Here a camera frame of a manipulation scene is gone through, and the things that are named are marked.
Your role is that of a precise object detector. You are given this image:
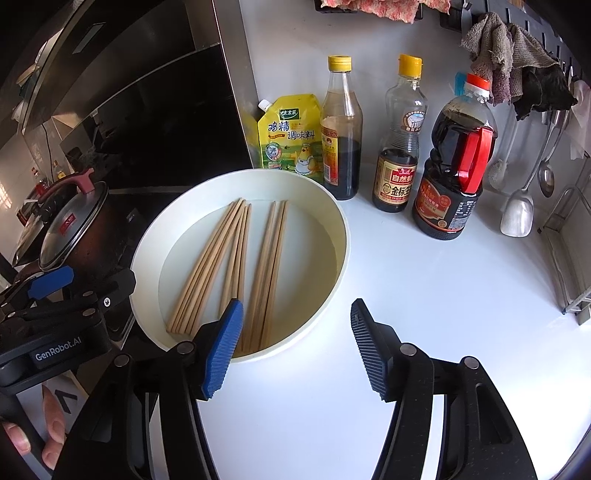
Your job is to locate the white round basin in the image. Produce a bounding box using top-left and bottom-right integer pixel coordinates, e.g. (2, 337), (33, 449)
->
(129, 168), (352, 364)

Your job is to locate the yellow seasoning pouch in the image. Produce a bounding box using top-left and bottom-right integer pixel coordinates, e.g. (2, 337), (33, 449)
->
(256, 93), (324, 183)

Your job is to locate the grey rag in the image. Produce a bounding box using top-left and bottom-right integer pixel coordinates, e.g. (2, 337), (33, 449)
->
(461, 11), (561, 104)

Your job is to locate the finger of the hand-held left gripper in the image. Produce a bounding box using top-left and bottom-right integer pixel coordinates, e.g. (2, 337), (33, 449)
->
(23, 268), (137, 321)
(0, 266), (75, 308)

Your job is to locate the steel spatula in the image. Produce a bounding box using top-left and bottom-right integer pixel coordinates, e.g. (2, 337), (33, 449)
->
(500, 111), (561, 237)

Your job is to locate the black wall hook rail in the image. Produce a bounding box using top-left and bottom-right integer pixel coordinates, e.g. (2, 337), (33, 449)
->
(438, 0), (583, 84)

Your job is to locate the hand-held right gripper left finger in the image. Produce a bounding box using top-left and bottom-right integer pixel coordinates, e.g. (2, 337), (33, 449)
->
(44, 299), (244, 480)

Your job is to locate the glass vinegar bottle yellow cap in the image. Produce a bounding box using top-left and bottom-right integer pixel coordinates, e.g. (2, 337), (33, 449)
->
(320, 55), (363, 201)

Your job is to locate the black range hood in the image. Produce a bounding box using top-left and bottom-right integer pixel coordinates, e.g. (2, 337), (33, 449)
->
(0, 0), (259, 195)

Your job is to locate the steel wire rack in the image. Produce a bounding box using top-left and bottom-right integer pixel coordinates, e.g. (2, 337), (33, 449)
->
(538, 185), (591, 326)

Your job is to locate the white bottle brush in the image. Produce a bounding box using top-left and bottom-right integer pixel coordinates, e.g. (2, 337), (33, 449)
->
(488, 108), (520, 191)

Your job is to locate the clear soy sauce bottle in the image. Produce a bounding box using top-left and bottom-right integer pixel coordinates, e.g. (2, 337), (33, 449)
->
(372, 54), (428, 214)

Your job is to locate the person's left hand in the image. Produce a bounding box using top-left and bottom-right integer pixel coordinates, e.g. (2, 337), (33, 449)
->
(0, 383), (70, 469)

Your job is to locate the soy sauce jug red handle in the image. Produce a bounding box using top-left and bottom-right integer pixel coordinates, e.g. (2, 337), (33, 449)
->
(412, 74), (498, 241)

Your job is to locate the dark rag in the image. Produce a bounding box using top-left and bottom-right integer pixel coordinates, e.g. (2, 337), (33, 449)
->
(512, 65), (578, 121)

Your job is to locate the dark cooking pot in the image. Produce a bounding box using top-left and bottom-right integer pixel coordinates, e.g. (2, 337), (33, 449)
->
(11, 185), (134, 278)

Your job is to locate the bundle of wooden chopsticks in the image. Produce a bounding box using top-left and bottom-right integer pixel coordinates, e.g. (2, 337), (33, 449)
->
(166, 198), (290, 354)

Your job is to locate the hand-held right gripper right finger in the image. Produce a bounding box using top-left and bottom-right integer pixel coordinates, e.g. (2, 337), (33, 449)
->
(350, 299), (532, 480)

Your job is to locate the white cloth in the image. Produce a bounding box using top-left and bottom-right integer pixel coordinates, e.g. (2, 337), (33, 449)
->
(568, 80), (591, 162)

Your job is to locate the pink towel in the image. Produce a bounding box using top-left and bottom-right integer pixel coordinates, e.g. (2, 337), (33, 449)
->
(320, 0), (451, 26)

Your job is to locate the steel ladle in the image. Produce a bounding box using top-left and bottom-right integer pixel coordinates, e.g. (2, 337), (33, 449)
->
(538, 111), (571, 198)

